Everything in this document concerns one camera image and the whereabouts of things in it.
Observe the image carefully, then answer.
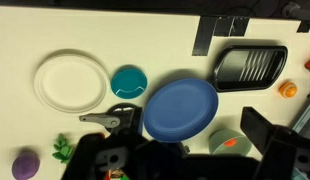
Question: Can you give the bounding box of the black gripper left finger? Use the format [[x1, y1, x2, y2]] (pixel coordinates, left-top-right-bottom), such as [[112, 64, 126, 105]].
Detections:
[[61, 105, 184, 180]]

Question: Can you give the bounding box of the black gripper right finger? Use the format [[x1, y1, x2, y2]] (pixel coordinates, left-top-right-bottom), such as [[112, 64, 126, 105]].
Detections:
[[240, 106, 310, 180]]

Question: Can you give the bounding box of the red toy tomato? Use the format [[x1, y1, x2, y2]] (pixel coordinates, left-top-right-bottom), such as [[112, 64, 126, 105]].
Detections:
[[224, 138, 238, 148]]

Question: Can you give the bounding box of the mint green bowl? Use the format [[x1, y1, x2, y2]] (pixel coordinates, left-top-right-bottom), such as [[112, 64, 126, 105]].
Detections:
[[208, 128, 253, 157]]

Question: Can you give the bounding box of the green toy leaf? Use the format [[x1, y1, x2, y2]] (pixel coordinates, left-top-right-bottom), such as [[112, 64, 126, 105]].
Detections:
[[51, 133, 76, 164]]

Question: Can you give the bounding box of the light blue toy oven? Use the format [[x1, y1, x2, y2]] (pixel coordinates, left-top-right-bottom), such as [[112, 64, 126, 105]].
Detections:
[[291, 93, 310, 139]]

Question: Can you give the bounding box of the orange half toy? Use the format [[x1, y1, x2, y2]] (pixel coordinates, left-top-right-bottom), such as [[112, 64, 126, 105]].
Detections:
[[278, 80, 298, 99]]

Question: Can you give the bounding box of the black ribbed tray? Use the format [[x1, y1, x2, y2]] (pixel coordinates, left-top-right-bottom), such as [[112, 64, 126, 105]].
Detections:
[[211, 44, 289, 93]]

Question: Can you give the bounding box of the small teal plate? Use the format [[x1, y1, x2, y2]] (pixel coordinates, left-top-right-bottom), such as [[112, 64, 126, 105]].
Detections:
[[110, 65, 149, 100]]

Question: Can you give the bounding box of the purple toy fruit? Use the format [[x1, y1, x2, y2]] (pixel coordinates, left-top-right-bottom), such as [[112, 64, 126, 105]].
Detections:
[[11, 149, 41, 180]]

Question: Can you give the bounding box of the white paper plate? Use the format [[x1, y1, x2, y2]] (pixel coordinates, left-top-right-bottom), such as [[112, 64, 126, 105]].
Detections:
[[33, 49, 110, 114]]

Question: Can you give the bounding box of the large blue plate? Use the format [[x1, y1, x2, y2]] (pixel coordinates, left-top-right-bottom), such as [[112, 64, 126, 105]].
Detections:
[[143, 78, 219, 144]]

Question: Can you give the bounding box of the black tape patch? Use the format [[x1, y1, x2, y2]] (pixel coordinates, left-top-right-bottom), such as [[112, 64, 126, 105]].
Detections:
[[230, 17, 250, 38], [296, 20, 310, 34], [213, 16, 235, 37]]

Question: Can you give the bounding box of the long black tape strip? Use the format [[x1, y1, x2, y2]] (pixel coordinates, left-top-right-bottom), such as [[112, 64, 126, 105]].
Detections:
[[191, 15, 218, 57]]

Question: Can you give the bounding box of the gray clamp knob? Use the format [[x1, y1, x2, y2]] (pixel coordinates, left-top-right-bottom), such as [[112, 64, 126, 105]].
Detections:
[[282, 0, 310, 21]]

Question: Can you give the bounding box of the black pan gray handle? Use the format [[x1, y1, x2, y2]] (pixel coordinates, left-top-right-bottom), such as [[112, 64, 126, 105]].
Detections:
[[78, 102, 143, 134]]

